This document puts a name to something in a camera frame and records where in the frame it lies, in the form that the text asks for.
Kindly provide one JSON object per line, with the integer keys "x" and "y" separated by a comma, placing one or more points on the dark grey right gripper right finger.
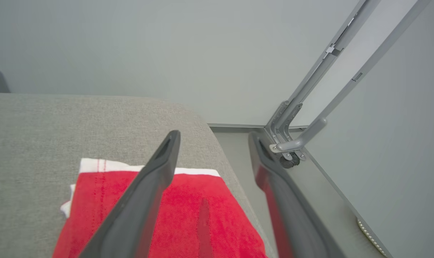
{"x": 295, "y": 229}

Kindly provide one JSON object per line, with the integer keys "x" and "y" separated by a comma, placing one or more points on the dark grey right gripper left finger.
{"x": 131, "y": 222}

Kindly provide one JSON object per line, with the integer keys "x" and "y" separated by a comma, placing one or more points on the red and white printed shorts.
{"x": 188, "y": 215}

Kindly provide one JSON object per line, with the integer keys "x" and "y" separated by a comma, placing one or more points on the black caster wheel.
{"x": 290, "y": 161}

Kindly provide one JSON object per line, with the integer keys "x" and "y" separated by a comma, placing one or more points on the white studded round rim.
{"x": 369, "y": 235}

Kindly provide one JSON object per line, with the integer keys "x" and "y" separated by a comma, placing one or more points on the grey metal partition frame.
{"x": 310, "y": 80}

